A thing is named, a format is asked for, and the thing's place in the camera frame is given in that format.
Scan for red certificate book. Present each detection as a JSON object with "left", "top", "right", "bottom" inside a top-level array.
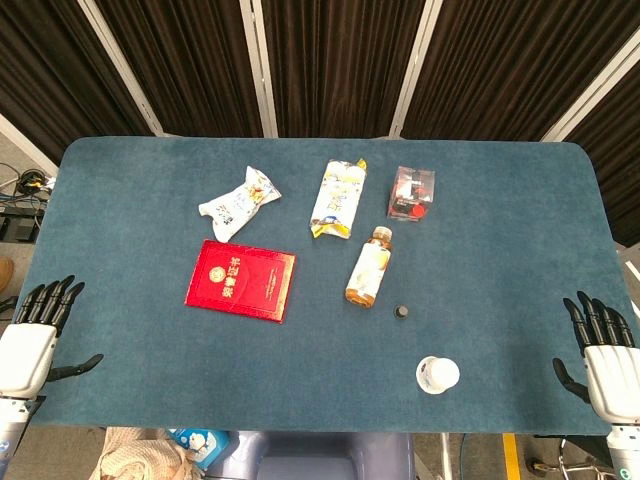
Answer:
[{"left": 183, "top": 239, "right": 297, "bottom": 325}]

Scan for white crumpled snack bag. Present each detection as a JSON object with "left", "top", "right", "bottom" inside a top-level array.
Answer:
[{"left": 197, "top": 165, "right": 281, "bottom": 244}]

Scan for white paper cup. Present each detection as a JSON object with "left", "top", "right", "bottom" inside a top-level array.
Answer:
[{"left": 415, "top": 355, "right": 461, "bottom": 396}]

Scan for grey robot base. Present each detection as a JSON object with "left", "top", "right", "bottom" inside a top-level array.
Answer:
[{"left": 202, "top": 430, "right": 419, "bottom": 480}]

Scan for blue white package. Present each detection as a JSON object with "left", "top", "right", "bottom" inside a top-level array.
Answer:
[{"left": 168, "top": 428, "right": 232, "bottom": 471}]

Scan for blue table mat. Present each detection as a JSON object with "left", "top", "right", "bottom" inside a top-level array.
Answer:
[{"left": 25, "top": 136, "right": 639, "bottom": 436}]

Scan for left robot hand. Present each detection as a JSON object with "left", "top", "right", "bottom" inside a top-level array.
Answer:
[{"left": 0, "top": 274, "right": 105, "bottom": 399}]

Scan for clear plastic box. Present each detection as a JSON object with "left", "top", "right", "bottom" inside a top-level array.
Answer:
[{"left": 385, "top": 165, "right": 436, "bottom": 221}]

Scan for white yellow snack bag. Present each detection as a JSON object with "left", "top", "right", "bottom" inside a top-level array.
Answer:
[{"left": 309, "top": 157, "right": 369, "bottom": 240}]

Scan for bundle of cables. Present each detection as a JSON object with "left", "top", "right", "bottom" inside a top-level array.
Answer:
[{"left": 0, "top": 162, "right": 57, "bottom": 211}]

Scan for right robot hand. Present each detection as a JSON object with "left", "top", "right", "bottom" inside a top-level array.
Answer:
[{"left": 551, "top": 290, "right": 640, "bottom": 426}]

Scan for beige knitted cloth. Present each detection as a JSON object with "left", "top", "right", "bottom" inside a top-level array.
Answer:
[{"left": 92, "top": 426, "right": 196, "bottom": 480}]

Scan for orange tea bottle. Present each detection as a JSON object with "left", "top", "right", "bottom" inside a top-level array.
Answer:
[{"left": 343, "top": 225, "right": 394, "bottom": 307}]

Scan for dark curtain partition screen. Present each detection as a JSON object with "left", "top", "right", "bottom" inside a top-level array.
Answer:
[{"left": 0, "top": 0, "right": 640, "bottom": 247}]

